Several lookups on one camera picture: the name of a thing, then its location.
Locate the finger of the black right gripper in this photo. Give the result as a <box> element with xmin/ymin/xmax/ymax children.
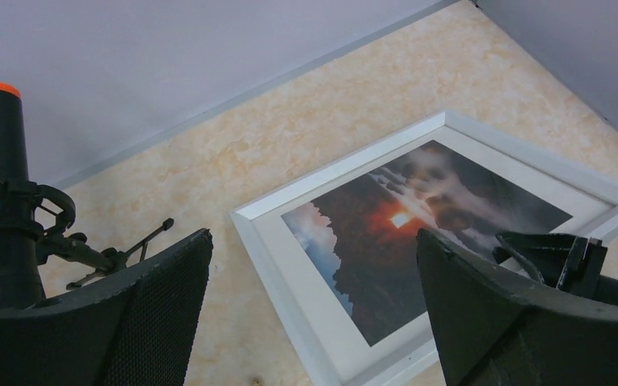
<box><xmin>492</xmin><ymin>231</ymin><xmax>608</xmax><ymax>298</ymax></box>

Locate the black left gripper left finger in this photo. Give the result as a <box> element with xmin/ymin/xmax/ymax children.
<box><xmin>0</xmin><ymin>228</ymin><xmax>213</xmax><ymax>385</ymax></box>

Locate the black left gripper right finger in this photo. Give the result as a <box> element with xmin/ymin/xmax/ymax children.
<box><xmin>416</xmin><ymin>229</ymin><xmax>618</xmax><ymax>385</ymax></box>

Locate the white picture frame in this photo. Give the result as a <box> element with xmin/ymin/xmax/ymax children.
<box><xmin>231</xmin><ymin>110</ymin><xmax>618</xmax><ymax>385</ymax></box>

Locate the volcano photo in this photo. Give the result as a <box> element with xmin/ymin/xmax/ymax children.
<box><xmin>282</xmin><ymin>141</ymin><xmax>570</xmax><ymax>346</ymax></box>

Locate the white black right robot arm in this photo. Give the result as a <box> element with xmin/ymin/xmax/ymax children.
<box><xmin>492</xmin><ymin>231</ymin><xmax>618</xmax><ymax>306</ymax></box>

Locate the black microphone tripod stand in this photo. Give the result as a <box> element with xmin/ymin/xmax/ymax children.
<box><xmin>35</xmin><ymin>218</ymin><xmax>175</xmax><ymax>290</ymax></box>

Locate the black microphone orange tip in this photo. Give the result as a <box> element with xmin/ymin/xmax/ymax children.
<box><xmin>0</xmin><ymin>82</ymin><xmax>76</xmax><ymax>310</ymax></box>

